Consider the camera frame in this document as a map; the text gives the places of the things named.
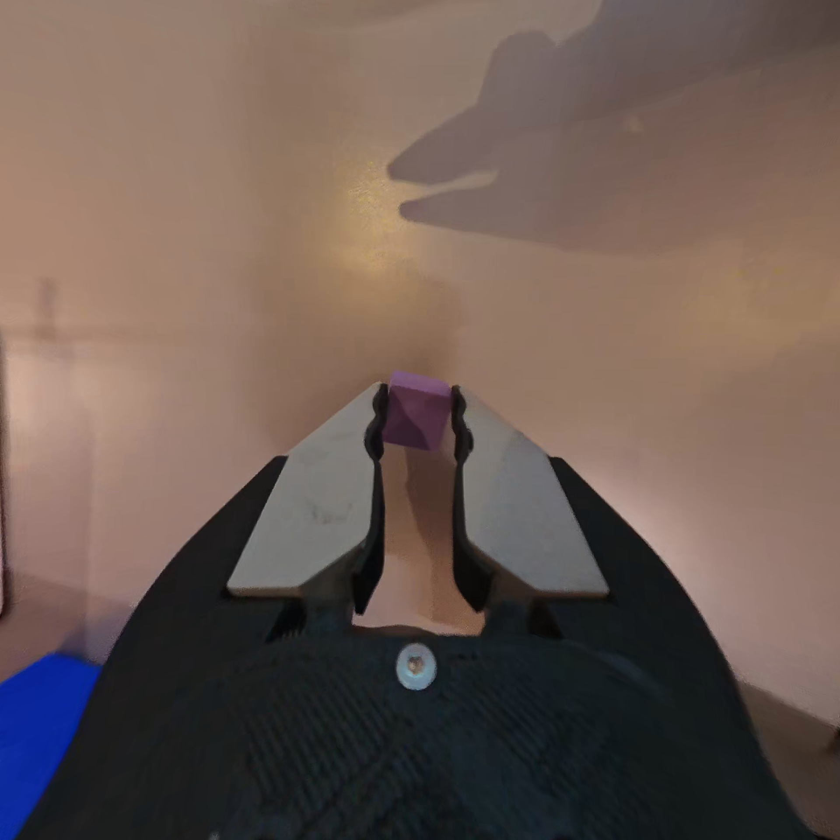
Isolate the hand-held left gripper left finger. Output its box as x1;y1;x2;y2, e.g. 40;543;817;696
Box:
227;382;387;616

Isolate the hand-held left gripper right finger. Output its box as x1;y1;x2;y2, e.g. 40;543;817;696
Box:
451;385;609;613

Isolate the blue plastic bin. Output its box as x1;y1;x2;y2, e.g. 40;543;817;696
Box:
0;653;102;840

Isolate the purple foam cube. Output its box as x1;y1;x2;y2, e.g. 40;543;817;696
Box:
382;371;454;452

